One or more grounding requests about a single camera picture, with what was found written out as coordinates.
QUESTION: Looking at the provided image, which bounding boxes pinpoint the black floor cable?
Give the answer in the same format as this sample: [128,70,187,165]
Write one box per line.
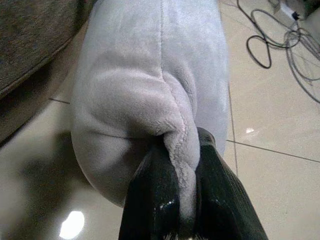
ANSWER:
[236,0,305,69]

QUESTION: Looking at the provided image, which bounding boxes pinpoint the grey floor cable bundle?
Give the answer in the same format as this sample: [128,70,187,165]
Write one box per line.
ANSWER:
[282,26,320,104]

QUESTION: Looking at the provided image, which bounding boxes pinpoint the grey plush pillow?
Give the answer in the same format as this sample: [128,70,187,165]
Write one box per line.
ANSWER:
[70,0,230,219]

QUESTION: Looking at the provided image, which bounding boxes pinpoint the white power strip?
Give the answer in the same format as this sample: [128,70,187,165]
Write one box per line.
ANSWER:
[278,0,305,21]

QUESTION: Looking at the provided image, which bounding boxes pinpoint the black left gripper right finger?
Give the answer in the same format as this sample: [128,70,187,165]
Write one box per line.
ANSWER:
[194,126,270,240]

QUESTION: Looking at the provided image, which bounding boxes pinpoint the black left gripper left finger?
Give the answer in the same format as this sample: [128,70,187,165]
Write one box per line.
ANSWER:
[121,144,182,240]

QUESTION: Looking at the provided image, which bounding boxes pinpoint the brown round plush sofa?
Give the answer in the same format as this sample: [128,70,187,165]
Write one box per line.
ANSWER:
[0,0,95,99]

